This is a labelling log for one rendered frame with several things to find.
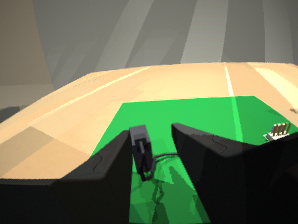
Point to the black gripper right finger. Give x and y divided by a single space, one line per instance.
234 180

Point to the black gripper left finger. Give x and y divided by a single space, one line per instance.
96 192

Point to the green circuit board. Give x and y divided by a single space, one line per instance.
170 197

